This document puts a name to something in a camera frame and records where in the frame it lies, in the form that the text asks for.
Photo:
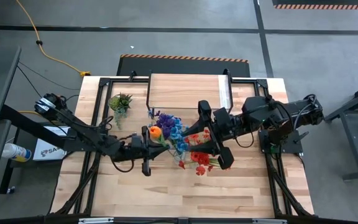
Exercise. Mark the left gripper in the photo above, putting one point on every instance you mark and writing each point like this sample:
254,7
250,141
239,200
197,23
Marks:
138,151

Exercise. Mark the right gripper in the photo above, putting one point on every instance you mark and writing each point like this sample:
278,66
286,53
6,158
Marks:
221,130

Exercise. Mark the orange artificial tulip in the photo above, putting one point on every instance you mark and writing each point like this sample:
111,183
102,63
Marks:
155,132

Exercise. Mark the red artificial flower bunch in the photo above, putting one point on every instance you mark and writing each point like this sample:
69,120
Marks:
200,158

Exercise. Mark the blue artificial flower bunch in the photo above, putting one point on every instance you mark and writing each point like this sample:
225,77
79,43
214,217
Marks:
176,132

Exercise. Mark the purple artificial flower bunch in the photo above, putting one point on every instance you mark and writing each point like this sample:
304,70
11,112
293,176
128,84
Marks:
166,123

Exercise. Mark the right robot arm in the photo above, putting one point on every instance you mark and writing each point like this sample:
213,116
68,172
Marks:
291,109

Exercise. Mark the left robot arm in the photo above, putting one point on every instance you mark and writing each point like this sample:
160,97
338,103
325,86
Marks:
85,137

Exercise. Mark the wooden shelf black legs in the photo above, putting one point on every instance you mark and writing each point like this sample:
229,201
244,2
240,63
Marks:
182,90

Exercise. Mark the small green succulent plant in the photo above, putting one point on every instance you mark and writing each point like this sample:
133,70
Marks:
120,102

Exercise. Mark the black striped floor mat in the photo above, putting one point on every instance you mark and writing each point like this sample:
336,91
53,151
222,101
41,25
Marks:
322,6
182,67

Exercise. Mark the white printed cardboard box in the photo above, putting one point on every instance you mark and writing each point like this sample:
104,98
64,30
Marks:
47,153

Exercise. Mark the black desk support beam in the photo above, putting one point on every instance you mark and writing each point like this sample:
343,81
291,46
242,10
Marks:
26,124

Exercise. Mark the white spray can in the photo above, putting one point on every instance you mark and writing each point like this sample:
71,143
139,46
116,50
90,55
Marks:
14,152

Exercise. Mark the black metal stand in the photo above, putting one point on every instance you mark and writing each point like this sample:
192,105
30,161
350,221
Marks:
351,143

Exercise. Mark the black aluminium frame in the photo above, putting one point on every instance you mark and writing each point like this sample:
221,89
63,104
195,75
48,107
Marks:
262,83

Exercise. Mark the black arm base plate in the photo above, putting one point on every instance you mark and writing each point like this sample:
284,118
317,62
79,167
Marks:
291,146

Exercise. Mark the silver metal bracket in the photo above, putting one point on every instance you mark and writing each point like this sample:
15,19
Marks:
269,221
95,221

